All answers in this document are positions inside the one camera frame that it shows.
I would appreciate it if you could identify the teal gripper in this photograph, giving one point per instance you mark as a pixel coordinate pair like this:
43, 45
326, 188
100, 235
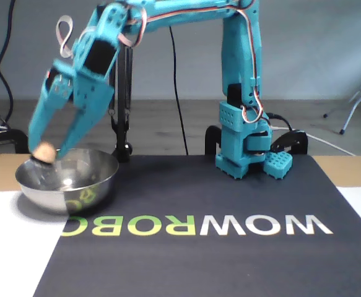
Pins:
82, 97

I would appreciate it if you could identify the cork ball with black base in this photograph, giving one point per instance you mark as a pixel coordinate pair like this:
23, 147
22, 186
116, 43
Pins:
44, 150

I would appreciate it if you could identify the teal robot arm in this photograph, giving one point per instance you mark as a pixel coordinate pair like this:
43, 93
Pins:
239, 62

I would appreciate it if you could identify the metal bowl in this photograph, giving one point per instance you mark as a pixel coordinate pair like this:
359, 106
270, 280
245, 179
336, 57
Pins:
44, 191

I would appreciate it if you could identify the black table clamp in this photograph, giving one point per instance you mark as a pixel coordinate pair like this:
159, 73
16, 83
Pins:
212, 136
294, 137
10, 137

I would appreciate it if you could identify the black WOWROBO mat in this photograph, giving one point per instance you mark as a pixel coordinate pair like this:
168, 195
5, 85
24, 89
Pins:
167, 263

